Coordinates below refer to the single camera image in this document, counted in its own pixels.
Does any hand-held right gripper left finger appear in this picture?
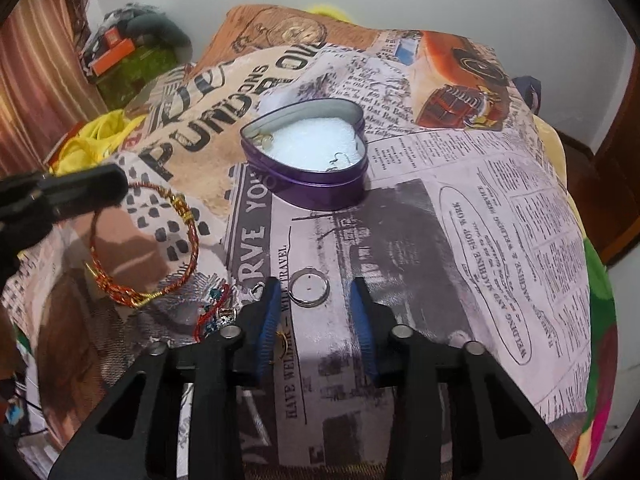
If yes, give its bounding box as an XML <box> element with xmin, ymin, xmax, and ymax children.
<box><xmin>49</xmin><ymin>277</ymin><xmax>284</xmax><ymax>480</ymax></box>

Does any brown striped curtain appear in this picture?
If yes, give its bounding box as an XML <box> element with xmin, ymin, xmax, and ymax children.
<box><xmin>0</xmin><ymin>0</ymin><xmax>108</xmax><ymax>171</ymax></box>

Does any newspaper print bedsheet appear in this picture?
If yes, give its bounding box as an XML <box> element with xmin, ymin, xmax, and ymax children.
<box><xmin>0</xmin><ymin>4</ymin><xmax>593</xmax><ymax>480</ymax></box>

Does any grey stuffed cushion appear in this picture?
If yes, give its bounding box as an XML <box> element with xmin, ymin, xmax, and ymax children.
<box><xmin>105</xmin><ymin>4</ymin><xmax>193</xmax><ymax>53</ymax></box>

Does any red thread bracelet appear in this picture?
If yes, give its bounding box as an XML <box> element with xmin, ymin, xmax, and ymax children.
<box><xmin>192</xmin><ymin>282</ymin><xmax>236</xmax><ymax>341</ymax></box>

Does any silver ring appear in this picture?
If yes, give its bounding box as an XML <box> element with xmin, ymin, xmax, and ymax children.
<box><xmin>288</xmin><ymin>267</ymin><xmax>330</xmax><ymax>307</ymax></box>

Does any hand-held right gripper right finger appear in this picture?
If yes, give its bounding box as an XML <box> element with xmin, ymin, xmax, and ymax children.
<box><xmin>349</xmin><ymin>277</ymin><xmax>578</xmax><ymax>480</ymax></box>

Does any small gold earring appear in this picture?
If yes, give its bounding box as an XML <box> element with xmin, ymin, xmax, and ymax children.
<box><xmin>272</xmin><ymin>330</ymin><xmax>291</xmax><ymax>363</ymax></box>

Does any orange and black box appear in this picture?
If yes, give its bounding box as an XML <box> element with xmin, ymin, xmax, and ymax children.
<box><xmin>80</xmin><ymin>25</ymin><xmax>138</xmax><ymax>83</ymax></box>

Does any red and gold bangle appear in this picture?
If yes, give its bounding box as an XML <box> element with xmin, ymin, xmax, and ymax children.
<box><xmin>84</xmin><ymin>183</ymin><xmax>200</xmax><ymax>308</ymax></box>

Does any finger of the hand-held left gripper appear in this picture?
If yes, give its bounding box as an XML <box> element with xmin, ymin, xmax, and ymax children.
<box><xmin>0</xmin><ymin>165</ymin><xmax>129</xmax><ymax>241</ymax></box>

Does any yellow cloth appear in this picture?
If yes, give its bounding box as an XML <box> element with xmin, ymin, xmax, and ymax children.
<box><xmin>47</xmin><ymin>109</ymin><xmax>151</xmax><ymax>176</ymax></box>

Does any hook earring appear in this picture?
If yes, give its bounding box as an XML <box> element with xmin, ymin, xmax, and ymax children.
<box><xmin>325</xmin><ymin>152</ymin><xmax>361</xmax><ymax>173</ymax></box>

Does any purple heart-shaped tin box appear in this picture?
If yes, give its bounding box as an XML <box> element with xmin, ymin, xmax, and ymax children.
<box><xmin>239</xmin><ymin>99</ymin><xmax>370</xmax><ymax>209</ymax></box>

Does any dark wooden furniture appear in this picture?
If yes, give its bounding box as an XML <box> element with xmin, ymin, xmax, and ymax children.
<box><xmin>550</xmin><ymin>25</ymin><xmax>640</xmax><ymax>266</ymax></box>

